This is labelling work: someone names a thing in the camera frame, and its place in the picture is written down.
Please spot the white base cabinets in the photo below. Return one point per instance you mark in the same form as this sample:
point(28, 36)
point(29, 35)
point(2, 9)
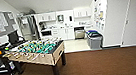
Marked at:
point(63, 34)

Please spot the blue-lidded grey bin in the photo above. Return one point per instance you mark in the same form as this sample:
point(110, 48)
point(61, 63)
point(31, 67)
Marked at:
point(90, 31)

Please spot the grey trash bins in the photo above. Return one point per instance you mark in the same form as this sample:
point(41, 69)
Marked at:
point(95, 42)

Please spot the foosball table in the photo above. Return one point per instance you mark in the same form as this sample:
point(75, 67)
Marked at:
point(42, 52)

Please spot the black monitor on cart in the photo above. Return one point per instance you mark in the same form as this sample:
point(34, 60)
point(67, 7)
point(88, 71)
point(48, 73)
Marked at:
point(13, 37)

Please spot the large colourful wall poster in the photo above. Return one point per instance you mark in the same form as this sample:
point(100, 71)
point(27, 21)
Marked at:
point(99, 14)

